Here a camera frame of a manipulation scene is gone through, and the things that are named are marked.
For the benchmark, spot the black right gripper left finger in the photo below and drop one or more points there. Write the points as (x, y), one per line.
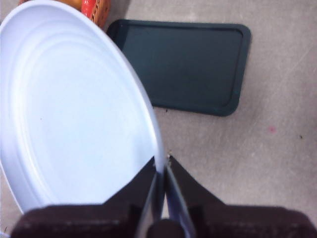
(81, 220)

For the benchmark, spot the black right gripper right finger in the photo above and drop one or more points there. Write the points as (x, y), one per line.
(237, 220)

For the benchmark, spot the blue round plate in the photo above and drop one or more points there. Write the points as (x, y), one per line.
(74, 111)

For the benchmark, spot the black rectangular tray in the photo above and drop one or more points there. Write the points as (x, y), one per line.
(183, 67)

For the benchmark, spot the brown wicker basket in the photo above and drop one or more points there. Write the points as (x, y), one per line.
(101, 12)

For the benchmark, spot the yellow-brown potato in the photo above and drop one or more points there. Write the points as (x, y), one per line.
(74, 3)

